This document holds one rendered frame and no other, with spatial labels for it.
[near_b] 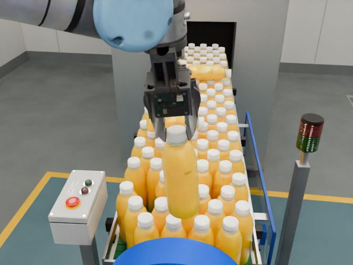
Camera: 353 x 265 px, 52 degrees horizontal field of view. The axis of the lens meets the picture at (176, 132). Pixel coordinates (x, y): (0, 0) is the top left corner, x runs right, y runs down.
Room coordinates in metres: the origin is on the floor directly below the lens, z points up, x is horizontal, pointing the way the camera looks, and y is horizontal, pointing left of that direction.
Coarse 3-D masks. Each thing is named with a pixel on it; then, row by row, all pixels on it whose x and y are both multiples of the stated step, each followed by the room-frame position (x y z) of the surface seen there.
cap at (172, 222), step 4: (168, 216) 0.68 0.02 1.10; (172, 216) 0.68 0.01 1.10; (168, 220) 0.67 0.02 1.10; (172, 220) 0.67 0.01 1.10; (176, 220) 0.67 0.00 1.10; (180, 220) 0.67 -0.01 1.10; (168, 224) 0.66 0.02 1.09; (172, 224) 0.65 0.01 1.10; (176, 224) 0.66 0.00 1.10; (180, 224) 0.66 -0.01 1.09; (172, 228) 0.65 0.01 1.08; (176, 228) 0.66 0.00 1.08
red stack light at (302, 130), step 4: (300, 120) 0.91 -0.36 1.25; (300, 124) 0.91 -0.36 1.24; (304, 124) 0.89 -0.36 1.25; (300, 128) 0.90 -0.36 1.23; (304, 128) 0.89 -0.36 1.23; (308, 128) 0.88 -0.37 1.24; (312, 128) 0.88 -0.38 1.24; (316, 128) 0.88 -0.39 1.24; (320, 128) 0.88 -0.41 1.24; (300, 132) 0.90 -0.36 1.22; (304, 132) 0.89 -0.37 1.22; (308, 132) 0.88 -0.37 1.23; (312, 132) 0.88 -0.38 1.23; (316, 132) 0.88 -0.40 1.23; (320, 132) 0.89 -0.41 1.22; (308, 136) 0.88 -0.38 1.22; (312, 136) 0.88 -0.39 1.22; (316, 136) 0.88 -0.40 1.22
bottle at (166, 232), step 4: (164, 228) 0.67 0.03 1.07; (168, 228) 0.66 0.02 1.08; (180, 228) 0.67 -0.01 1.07; (164, 232) 0.66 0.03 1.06; (168, 232) 0.66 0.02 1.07; (172, 232) 0.65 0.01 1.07; (176, 232) 0.65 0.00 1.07; (180, 232) 0.66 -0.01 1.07; (184, 232) 0.67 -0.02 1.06; (160, 236) 0.67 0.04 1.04; (164, 236) 0.65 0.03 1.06; (168, 236) 0.65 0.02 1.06; (172, 236) 0.65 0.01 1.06; (176, 236) 0.65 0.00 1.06; (180, 236) 0.65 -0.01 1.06; (184, 236) 0.66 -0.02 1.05
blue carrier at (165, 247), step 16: (160, 240) 0.48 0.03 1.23; (176, 240) 0.48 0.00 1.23; (192, 240) 0.48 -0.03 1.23; (128, 256) 0.47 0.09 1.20; (144, 256) 0.45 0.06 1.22; (160, 256) 0.44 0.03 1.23; (176, 256) 0.44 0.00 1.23; (192, 256) 0.44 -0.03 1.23; (208, 256) 0.45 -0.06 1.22; (224, 256) 0.47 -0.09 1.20
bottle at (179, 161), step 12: (168, 144) 0.59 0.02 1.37; (180, 144) 0.57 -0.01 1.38; (168, 156) 0.57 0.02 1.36; (180, 156) 0.56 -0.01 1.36; (192, 156) 0.57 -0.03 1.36; (168, 168) 0.56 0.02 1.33; (180, 168) 0.56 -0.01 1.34; (192, 168) 0.57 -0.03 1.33; (168, 180) 0.57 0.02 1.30; (180, 180) 0.56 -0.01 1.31; (192, 180) 0.57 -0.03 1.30; (168, 192) 0.57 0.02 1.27; (180, 192) 0.56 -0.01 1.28; (192, 192) 0.56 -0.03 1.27; (168, 204) 0.58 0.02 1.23; (180, 204) 0.56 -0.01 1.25; (192, 204) 0.56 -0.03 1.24; (180, 216) 0.56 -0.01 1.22; (192, 216) 0.56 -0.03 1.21
